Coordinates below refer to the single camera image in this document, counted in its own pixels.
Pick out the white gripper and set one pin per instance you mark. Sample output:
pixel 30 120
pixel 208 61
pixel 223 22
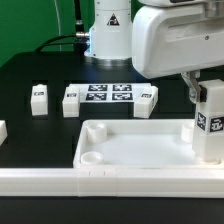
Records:
pixel 174 36

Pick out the white desk top tray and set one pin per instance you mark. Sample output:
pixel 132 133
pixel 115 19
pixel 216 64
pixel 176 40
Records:
pixel 147 144

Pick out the white left fence block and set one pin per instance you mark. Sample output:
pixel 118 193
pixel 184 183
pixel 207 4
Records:
pixel 3 131

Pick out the white marker base plate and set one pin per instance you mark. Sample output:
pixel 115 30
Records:
pixel 109 93

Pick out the white front fence rail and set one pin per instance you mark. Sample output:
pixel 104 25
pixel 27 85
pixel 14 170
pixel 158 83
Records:
pixel 196 183

